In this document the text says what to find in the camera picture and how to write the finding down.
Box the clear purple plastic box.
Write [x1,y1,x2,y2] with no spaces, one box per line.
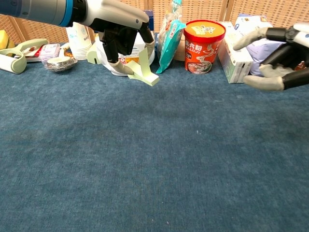
[39,43,60,64]

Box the red white small carton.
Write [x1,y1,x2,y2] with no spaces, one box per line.
[24,44,45,63]

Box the navy blue flat box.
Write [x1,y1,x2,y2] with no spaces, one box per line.
[143,10,155,32]

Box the small orange snack pack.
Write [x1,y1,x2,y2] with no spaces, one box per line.
[59,43,74,60]

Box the blue plastic packet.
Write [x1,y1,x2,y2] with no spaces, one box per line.
[153,32,161,60]

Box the green white lint roller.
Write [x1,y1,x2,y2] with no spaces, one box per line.
[0,38,49,74]

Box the light green holder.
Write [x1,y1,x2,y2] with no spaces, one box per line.
[86,43,102,65]

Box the single green sticky note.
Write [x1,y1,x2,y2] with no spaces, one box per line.
[138,48,152,75]

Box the pale blue tissue pack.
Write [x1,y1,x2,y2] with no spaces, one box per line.
[234,14,288,77]

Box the white detergent tub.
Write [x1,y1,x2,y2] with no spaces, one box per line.
[95,31,155,76]

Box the blue table cloth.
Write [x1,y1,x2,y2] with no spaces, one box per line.
[0,42,309,232]

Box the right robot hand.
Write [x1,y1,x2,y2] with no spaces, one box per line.
[233,23,309,92]

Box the white long tissue carton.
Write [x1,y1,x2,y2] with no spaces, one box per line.
[217,21,254,84]

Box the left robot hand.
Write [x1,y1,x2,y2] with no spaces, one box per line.
[82,0,156,75]

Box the teal snack bag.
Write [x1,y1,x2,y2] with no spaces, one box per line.
[155,0,186,74]

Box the red instant noodle cup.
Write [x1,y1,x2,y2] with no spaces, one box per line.
[183,19,226,74]

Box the silver foil cup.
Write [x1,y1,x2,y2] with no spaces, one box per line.
[45,57,78,73]

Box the yellow sponge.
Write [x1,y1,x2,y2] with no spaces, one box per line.
[0,29,15,50]

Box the green sticky note pad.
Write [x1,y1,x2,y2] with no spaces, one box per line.
[127,61,160,87]

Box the white paper cup stack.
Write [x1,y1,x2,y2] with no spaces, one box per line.
[65,21,92,60]

